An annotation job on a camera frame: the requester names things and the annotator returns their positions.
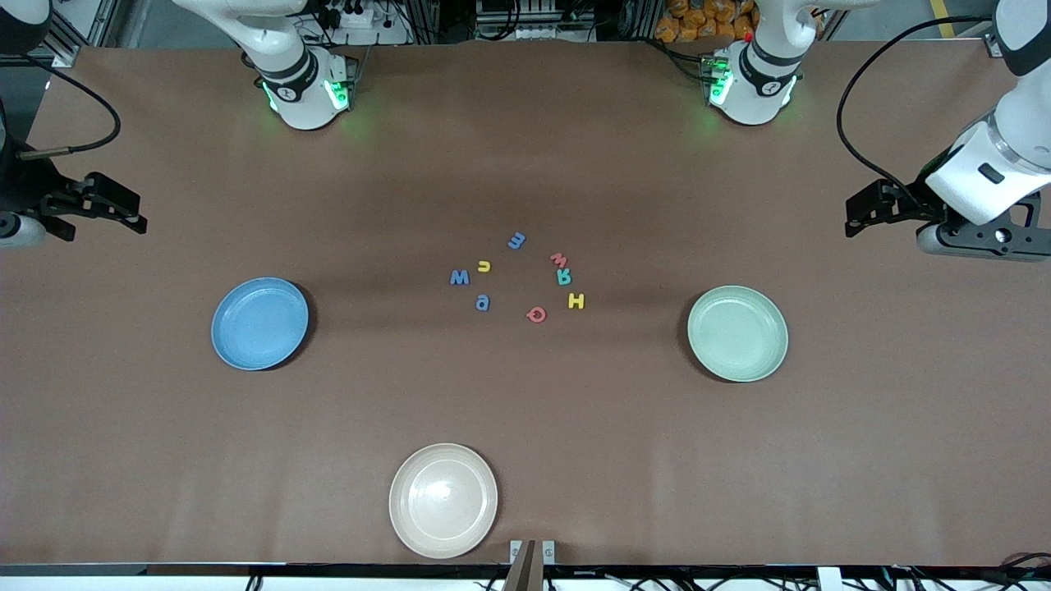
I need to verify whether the blue plate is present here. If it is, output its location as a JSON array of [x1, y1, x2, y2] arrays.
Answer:
[[211, 277, 310, 372]]

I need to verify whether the pale green plate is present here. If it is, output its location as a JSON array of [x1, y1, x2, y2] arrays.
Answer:
[[687, 285, 790, 383]]

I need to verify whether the pile of orange items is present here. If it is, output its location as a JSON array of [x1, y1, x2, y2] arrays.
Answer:
[[655, 0, 758, 44]]

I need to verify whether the white power strip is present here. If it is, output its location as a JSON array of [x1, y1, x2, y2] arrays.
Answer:
[[322, 0, 411, 47]]

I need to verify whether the black equipment rack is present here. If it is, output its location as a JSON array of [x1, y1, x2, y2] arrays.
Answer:
[[475, 0, 596, 42]]

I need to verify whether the beige plate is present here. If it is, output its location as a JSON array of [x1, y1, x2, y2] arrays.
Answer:
[[388, 443, 499, 561]]

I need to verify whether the metal camera post bracket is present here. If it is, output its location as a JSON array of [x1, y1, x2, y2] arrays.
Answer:
[[509, 538, 558, 591]]

